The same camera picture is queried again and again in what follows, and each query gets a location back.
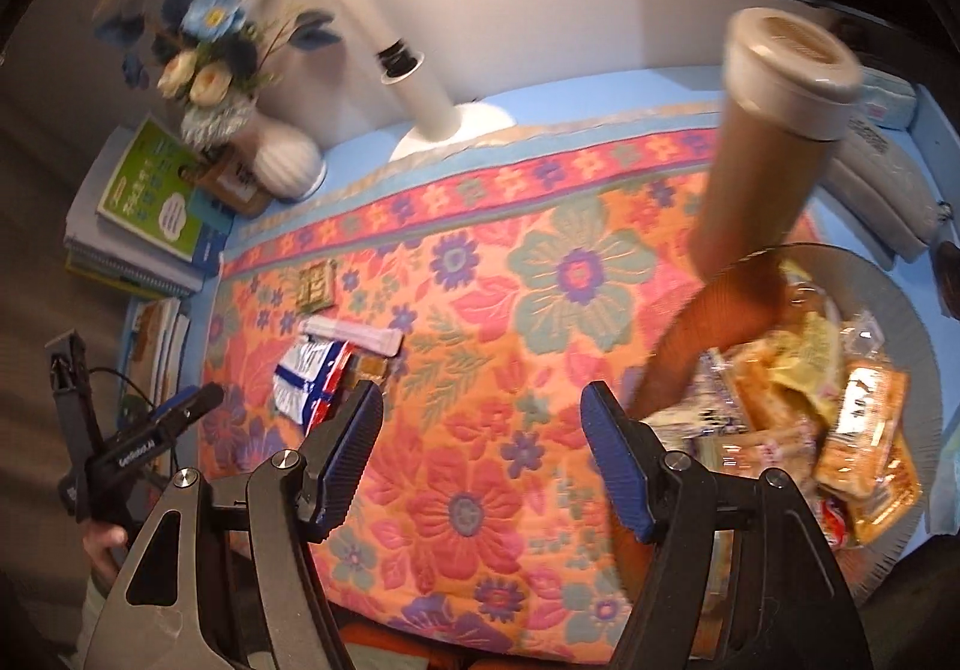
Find person's left hand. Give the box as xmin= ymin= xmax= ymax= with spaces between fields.
xmin=81 ymin=524 xmax=130 ymax=578

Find stack of spiral notebooks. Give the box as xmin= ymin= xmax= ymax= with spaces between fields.
xmin=64 ymin=126 xmax=211 ymax=300

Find artificial flower bouquet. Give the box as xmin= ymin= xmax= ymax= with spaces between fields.
xmin=94 ymin=0 xmax=342 ymax=150

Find green book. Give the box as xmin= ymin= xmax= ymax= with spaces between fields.
xmin=96 ymin=117 xmax=227 ymax=264

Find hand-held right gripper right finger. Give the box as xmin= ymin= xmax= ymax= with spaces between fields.
xmin=580 ymin=381 xmax=875 ymax=670

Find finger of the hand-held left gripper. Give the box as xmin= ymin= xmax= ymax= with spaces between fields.
xmin=46 ymin=331 xmax=104 ymax=485
xmin=152 ymin=383 xmax=226 ymax=440

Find blue white red packet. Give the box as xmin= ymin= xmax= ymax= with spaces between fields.
xmin=274 ymin=336 xmax=355 ymax=427

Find white ribbed vase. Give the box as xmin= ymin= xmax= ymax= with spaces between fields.
xmin=247 ymin=119 xmax=329 ymax=202

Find teal box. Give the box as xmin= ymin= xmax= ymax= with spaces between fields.
xmin=187 ymin=186 xmax=245 ymax=232

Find purple patterned snack bag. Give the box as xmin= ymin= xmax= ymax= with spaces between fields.
xmin=649 ymin=351 xmax=755 ymax=461

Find light blue pouch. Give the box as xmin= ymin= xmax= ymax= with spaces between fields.
xmin=855 ymin=66 xmax=920 ymax=131

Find floral towel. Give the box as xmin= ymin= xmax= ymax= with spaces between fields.
xmin=196 ymin=102 xmax=833 ymax=663

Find white books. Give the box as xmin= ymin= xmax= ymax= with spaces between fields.
xmin=124 ymin=295 xmax=194 ymax=408

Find brown paper holder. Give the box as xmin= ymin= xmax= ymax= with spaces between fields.
xmin=191 ymin=145 xmax=272 ymax=217

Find white stick packet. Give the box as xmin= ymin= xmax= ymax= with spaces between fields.
xmin=300 ymin=317 xmax=406 ymax=357

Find white desk lamp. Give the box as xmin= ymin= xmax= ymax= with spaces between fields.
xmin=240 ymin=0 xmax=515 ymax=163

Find ribbed glass bowl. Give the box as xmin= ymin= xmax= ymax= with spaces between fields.
xmin=626 ymin=242 xmax=942 ymax=611

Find small brown packet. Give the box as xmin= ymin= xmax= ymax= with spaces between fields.
xmin=346 ymin=355 xmax=391 ymax=386

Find pile of snack packets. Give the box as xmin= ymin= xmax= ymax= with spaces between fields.
xmin=645 ymin=265 xmax=923 ymax=551

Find beige tumbler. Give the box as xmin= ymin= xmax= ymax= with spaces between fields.
xmin=688 ymin=6 xmax=863 ymax=281

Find grey pencil case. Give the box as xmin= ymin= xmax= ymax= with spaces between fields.
xmin=821 ymin=115 xmax=942 ymax=262

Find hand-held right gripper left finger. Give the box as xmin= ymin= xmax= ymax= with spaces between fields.
xmin=79 ymin=377 xmax=387 ymax=670

